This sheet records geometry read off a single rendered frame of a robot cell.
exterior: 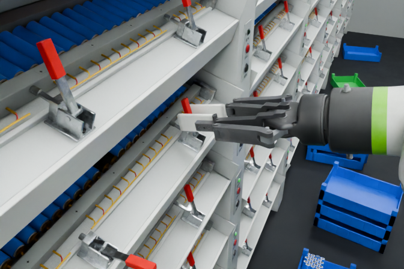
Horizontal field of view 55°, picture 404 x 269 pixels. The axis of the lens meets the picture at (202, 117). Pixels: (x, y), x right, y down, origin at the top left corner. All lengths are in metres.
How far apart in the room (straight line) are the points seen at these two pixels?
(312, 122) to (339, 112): 0.04
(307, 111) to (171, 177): 0.23
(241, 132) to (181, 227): 0.30
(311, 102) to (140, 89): 0.24
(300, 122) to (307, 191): 1.52
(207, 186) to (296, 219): 1.06
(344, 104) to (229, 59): 0.30
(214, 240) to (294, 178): 1.15
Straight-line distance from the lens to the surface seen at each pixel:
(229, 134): 0.57
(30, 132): 0.39
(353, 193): 1.85
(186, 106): 0.64
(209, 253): 1.00
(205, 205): 0.84
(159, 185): 0.60
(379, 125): 0.53
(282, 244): 1.78
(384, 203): 1.85
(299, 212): 1.93
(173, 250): 0.76
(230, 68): 0.77
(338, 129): 0.54
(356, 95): 0.55
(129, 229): 0.55
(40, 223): 0.52
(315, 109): 0.55
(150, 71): 0.50
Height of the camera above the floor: 1.32
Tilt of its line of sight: 31 degrees down
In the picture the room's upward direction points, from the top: straight up
